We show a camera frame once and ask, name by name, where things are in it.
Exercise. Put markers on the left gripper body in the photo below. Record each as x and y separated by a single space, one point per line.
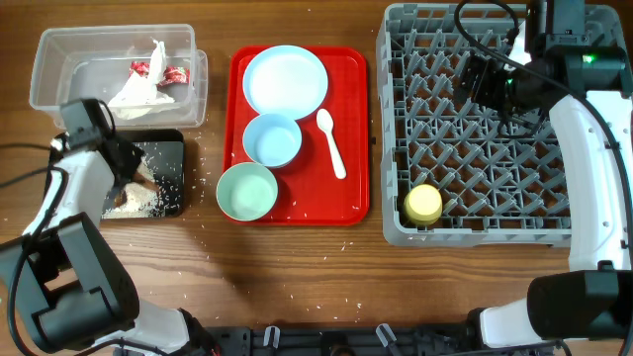
131 156

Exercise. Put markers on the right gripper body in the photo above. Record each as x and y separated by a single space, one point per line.
500 90

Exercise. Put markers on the white napkin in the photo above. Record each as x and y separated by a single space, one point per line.
140 95

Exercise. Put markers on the red snack wrapper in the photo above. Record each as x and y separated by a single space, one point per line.
171 75

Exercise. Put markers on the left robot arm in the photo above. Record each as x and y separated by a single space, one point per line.
65 283

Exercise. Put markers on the clear plastic bin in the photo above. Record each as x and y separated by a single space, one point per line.
95 62

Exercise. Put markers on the yellow plastic cup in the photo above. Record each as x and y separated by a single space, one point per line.
423 204

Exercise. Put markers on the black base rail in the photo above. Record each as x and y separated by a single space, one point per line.
420 340

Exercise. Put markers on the white plastic spoon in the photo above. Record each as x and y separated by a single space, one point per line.
324 122

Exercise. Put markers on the light blue bowl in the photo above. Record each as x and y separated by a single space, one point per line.
272 140

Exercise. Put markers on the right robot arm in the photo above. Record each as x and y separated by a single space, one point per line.
584 89

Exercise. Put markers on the grey dishwasher rack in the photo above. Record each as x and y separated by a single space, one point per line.
498 184

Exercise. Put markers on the light blue plate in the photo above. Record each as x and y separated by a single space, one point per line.
286 80

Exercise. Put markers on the white rice pile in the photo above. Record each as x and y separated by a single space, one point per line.
161 195

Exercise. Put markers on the brown food scrap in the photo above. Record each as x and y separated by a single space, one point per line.
120 199

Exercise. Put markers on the red serving tray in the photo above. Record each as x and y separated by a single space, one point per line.
309 193

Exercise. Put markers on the black plastic tray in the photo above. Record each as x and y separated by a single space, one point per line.
105 175

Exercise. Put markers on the mint green bowl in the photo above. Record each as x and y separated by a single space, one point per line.
247 192

